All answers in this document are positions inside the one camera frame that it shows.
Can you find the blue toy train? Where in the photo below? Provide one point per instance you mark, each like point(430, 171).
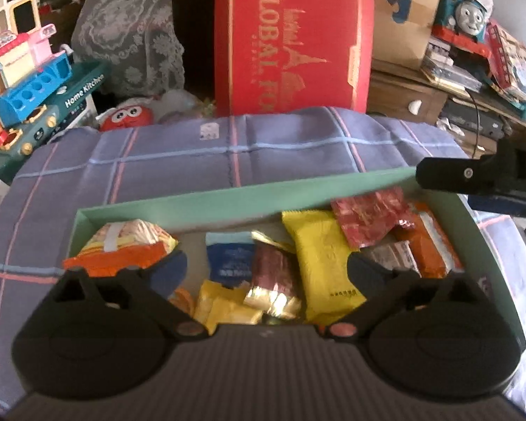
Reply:
point(462, 24)

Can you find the grey lace cloth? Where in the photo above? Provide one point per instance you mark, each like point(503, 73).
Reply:
point(137, 39)

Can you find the long yellow snack bar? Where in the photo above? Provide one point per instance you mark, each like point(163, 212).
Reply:
point(217, 304)

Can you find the yellow wafer snack pack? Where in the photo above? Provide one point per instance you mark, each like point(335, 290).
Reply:
point(323, 254)

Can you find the purple plaid tablecloth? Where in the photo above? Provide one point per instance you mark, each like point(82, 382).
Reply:
point(87, 168)

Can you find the small orange round snack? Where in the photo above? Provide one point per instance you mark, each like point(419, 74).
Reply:
point(183, 300)

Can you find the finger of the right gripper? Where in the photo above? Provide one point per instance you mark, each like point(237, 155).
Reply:
point(493, 183)

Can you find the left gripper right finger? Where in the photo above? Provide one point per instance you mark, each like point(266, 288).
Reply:
point(387, 293)

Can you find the red plush toy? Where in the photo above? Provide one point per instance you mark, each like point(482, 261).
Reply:
point(127, 117)

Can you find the brown cardboard box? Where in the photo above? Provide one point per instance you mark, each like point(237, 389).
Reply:
point(402, 30)

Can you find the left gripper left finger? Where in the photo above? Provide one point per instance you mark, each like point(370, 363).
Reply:
point(150, 290)

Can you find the red gift box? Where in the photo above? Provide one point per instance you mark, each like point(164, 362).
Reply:
point(276, 56)

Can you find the orange white snack pack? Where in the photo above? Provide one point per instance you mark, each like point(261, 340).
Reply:
point(432, 250)

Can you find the mint green cardboard box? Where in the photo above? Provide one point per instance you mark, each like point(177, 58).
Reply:
point(250, 204)

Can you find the wooden tv cabinet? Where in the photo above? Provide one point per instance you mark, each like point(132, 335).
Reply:
point(477, 121)

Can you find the blue white cracker pack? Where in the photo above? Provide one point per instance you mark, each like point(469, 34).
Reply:
point(230, 256)

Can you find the toy kitchen playset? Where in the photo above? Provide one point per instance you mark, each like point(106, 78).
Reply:
point(42, 90)

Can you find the orange puffy snack bag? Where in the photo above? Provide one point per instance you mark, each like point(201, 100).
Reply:
point(118, 245)

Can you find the red gold foil pack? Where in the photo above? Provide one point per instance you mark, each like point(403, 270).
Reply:
point(276, 287)

